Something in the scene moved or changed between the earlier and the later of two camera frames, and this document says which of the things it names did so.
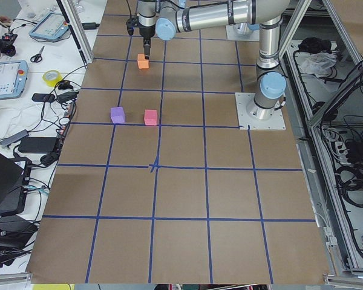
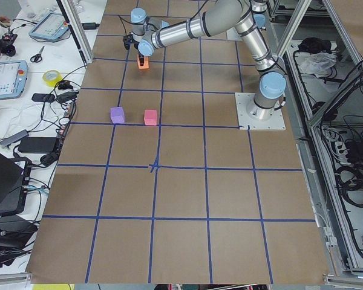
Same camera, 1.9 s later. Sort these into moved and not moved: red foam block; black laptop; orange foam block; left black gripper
Moved: left black gripper
Not moved: black laptop; orange foam block; red foam block
